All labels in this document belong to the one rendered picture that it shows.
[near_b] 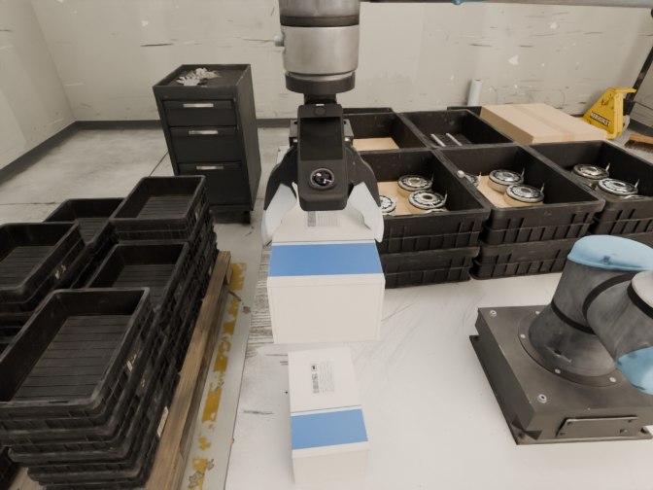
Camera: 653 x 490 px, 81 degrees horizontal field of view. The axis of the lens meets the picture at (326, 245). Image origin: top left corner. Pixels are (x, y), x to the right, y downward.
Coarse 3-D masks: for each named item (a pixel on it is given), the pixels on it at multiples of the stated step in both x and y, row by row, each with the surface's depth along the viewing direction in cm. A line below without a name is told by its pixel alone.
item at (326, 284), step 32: (288, 224) 48; (320, 224) 48; (352, 224) 48; (288, 256) 42; (320, 256) 42; (352, 256) 42; (288, 288) 39; (320, 288) 39; (352, 288) 39; (384, 288) 40; (288, 320) 42; (320, 320) 42; (352, 320) 42
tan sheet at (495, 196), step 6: (480, 180) 127; (486, 180) 127; (480, 186) 123; (486, 186) 123; (486, 192) 119; (492, 192) 119; (498, 192) 119; (504, 192) 119; (492, 198) 116; (498, 198) 116; (498, 204) 113; (504, 204) 113
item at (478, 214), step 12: (468, 192) 99; (480, 204) 94; (384, 216) 89; (396, 216) 89; (408, 216) 89; (420, 216) 89; (432, 216) 89; (444, 216) 89; (456, 216) 90; (468, 216) 90; (480, 216) 91
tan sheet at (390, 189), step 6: (378, 186) 123; (384, 186) 123; (390, 186) 123; (396, 186) 123; (384, 192) 119; (390, 192) 119; (396, 192) 119; (402, 198) 116; (396, 204) 113; (402, 204) 113; (396, 210) 111; (402, 210) 111; (408, 210) 111
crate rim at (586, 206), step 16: (448, 160) 115; (544, 160) 115; (464, 176) 106; (480, 192) 98; (592, 192) 98; (496, 208) 92; (512, 208) 92; (528, 208) 92; (544, 208) 92; (560, 208) 93; (576, 208) 93; (592, 208) 94
